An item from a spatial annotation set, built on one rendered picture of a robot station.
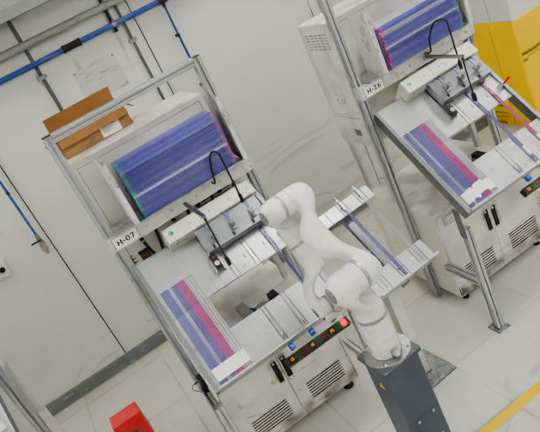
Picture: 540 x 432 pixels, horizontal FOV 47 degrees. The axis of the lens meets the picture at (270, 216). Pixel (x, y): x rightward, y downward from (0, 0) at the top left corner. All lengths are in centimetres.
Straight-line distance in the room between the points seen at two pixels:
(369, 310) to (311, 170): 267
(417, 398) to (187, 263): 118
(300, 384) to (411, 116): 150
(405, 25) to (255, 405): 205
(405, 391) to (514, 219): 161
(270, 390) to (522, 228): 173
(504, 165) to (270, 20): 209
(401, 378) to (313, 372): 90
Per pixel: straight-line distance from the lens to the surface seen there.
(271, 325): 282
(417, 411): 264
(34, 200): 432
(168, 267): 296
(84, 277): 449
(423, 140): 330
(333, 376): 340
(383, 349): 244
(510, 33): 528
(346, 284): 224
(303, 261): 252
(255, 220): 295
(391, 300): 310
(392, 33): 332
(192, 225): 294
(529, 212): 391
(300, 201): 237
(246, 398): 321
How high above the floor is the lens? 228
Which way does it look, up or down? 23 degrees down
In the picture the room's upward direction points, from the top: 26 degrees counter-clockwise
